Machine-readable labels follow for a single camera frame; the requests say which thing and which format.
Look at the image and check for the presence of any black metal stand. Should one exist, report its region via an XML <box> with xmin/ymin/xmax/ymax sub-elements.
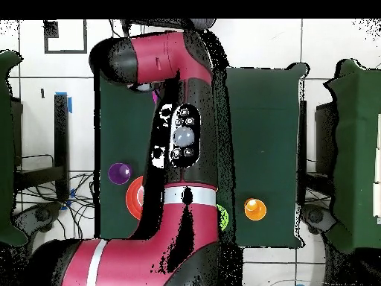
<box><xmin>13</xmin><ymin>93</ymin><xmax>71</xmax><ymax>200</ymax></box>
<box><xmin>297</xmin><ymin>99</ymin><xmax>337</xmax><ymax>194</ymax></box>

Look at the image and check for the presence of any tangle of floor cables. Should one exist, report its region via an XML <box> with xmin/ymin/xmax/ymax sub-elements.
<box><xmin>14</xmin><ymin>171</ymin><xmax>96</xmax><ymax>239</ymax></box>

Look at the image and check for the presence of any purple plastic cup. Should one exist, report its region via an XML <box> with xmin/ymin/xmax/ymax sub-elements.
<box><xmin>107</xmin><ymin>162</ymin><xmax>133</xmax><ymax>186</ymax></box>

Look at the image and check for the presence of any large red-orange plastic bowl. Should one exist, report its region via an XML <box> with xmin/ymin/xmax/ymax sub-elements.
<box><xmin>125</xmin><ymin>175</ymin><xmax>146</xmax><ymax>220</ymax></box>

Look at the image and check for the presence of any black camera tripod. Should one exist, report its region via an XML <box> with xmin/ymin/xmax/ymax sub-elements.
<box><xmin>120</xmin><ymin>19</ymin><xmax>217</xmax><ymax>38</ymax></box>

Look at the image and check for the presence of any blue tape strip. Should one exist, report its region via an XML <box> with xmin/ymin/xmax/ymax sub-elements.
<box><xmin>54</xmin><ymin>91</ymin><xmax>73</xmax><ymax>114</ymax></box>

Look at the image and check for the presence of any green cloth side table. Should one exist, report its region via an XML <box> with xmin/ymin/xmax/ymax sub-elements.
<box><xmin>324</xmin><ymin>58</ymin><xmax>381</xmax><ymax>254</ymax></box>
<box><xmin>0</xmin><ymin>49</ymin><xmax>29</xmax><ymax>247</ymax></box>

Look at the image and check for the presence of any orange plastic cup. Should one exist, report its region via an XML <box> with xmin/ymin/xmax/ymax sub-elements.
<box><xmin>243</xmin><ymin>197</ymin><xmax>268</xmax><ymax>222</ymax></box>

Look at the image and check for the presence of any dark green tablecloth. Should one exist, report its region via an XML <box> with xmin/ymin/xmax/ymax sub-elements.
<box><xmin>93</xmin><ymin>57</ymin><xmax>307</xmax><ymax>250</ymax></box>

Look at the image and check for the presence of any small green plastic bowl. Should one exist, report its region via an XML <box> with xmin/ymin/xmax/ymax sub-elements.
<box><xmin>216</xmin><ymin>203</ymin><xmax>230</xmax><ymax>232</ymax></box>

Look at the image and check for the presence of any black chair base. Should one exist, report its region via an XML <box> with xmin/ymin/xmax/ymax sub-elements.
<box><xmin>11</xmin><ymin>200</ymin><xmax>63</xmax><ymax>248</ymax></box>

